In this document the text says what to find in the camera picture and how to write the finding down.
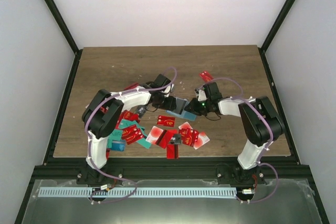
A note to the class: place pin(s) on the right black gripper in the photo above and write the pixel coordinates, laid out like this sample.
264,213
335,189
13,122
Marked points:
193,108

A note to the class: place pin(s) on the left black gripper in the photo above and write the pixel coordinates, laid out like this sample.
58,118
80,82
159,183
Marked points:
169,106

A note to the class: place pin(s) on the teal leather card holder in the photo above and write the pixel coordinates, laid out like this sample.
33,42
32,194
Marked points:
180,112

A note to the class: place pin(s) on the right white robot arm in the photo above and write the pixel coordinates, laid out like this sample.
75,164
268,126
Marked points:
262,123

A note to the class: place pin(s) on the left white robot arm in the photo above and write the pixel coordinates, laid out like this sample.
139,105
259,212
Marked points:
102,113

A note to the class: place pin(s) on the red VIP card centre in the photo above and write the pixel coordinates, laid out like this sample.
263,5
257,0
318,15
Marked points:
167,121

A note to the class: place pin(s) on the black card centre left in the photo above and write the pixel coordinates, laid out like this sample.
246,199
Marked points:
141,110

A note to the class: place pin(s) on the red gold card right pile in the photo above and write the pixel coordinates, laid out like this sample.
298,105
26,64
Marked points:
189,136

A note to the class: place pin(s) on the red gold card pile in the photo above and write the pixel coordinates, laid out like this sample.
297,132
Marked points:
189,136
132,134

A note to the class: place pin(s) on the white red circle card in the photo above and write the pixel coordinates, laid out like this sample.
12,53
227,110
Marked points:
154,134

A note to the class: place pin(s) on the white red card right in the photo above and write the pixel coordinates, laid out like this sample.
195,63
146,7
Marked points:
201,140

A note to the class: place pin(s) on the red card far right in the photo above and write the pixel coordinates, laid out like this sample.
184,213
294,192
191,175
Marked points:
206,76

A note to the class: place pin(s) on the red card top pile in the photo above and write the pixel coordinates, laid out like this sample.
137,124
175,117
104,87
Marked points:
132,86

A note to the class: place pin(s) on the teal card with stripe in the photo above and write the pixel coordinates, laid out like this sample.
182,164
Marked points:
143,142

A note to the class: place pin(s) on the teal card front left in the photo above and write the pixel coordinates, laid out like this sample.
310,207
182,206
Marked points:
115,135

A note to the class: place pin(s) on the blue card front left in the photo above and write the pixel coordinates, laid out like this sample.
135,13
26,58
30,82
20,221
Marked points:
117,146

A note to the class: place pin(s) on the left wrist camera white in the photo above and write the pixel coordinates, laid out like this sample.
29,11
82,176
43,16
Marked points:
168,90

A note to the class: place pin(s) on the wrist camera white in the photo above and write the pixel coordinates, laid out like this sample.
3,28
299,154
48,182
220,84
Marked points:
168,90
200,95

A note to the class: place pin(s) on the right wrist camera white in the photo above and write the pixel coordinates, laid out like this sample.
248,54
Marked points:
200,95

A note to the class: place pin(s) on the light blue slotted cable duct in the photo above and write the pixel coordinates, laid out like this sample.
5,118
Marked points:
141,192

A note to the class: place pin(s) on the black frame post right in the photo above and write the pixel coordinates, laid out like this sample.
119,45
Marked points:
277,24

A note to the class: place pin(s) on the black frame post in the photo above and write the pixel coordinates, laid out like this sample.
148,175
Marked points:
277,24
62,25

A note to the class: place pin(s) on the black frame post left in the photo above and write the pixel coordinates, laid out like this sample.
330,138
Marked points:
62,25

